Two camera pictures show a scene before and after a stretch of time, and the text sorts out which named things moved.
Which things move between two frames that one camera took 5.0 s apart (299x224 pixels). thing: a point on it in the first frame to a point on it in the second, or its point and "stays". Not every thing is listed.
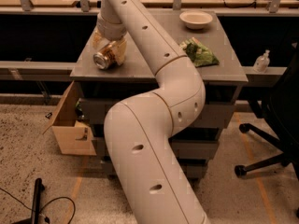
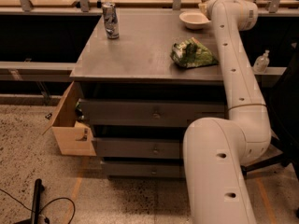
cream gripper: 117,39 to 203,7
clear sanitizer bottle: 263,63 stays
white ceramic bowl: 195,19 stays
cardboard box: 73,137 stays
